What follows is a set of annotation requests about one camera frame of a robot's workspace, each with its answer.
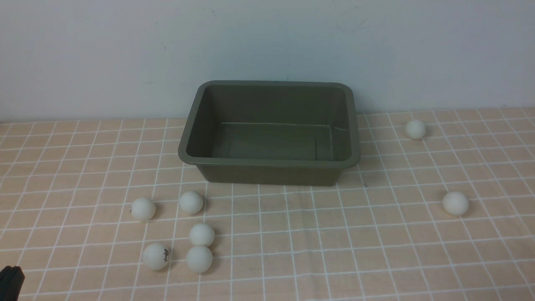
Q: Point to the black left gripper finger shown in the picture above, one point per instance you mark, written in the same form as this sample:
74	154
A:
11	281

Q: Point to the white ping-pong ball with logo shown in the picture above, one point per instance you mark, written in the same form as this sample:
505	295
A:
155	256

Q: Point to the white ping-pong ball bottom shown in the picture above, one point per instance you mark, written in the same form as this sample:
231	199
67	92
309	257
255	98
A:
199	259

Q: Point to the olive green plastic bin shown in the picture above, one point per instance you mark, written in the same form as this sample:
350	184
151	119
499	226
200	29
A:
271	132

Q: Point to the beige grid tablecloth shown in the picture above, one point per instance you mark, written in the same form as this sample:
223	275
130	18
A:
380	234

